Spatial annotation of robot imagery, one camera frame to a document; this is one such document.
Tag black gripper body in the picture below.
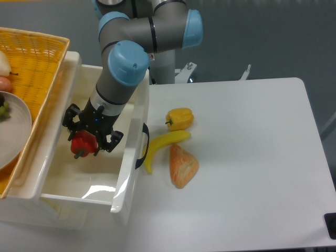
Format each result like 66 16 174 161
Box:
79 99 121 137

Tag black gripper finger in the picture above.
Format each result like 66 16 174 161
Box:
93 130 124 156
62 103 85 141

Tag red bell pepper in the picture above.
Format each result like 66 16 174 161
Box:
70 130 98 159

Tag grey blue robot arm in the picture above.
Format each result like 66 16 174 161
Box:
62 1 203 158

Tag white open upper drawer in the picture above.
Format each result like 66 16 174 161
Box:
39 64 150 214

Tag yellow bell pepper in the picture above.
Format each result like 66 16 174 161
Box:
165 108 194 131

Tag yellow banana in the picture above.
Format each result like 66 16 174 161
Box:
143 130 191 174

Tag grey plate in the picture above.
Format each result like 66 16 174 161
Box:
1 91 32 169

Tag yellow woven basket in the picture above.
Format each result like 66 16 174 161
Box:
1 27 70 199

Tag green grapes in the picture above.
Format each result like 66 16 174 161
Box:
0 101 10 119

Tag pink sausage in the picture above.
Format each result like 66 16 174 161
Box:
0 76 13 92

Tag orange bread piece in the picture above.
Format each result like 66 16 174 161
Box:
170 144 199 189

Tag white pear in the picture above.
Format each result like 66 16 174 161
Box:
0 51 18 77

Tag black corner object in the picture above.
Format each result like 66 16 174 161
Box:
324 213 336 240

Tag black drawer handle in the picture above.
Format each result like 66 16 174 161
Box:
135 123 150 170

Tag white table bracket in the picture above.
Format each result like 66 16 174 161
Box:
240 64 251 80

